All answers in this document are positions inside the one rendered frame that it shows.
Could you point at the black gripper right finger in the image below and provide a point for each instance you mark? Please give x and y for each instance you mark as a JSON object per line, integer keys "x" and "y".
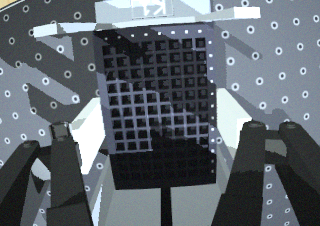
{"x": 241, "y": 205}

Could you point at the black well plate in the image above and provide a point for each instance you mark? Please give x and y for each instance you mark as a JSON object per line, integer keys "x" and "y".
{"x": 193, "y": 166}

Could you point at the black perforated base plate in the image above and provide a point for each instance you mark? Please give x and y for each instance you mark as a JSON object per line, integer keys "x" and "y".
{"x": 269, "y": 65}

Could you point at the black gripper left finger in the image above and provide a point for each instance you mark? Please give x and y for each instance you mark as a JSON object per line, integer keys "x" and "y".
{"x": 24, "y": 177}

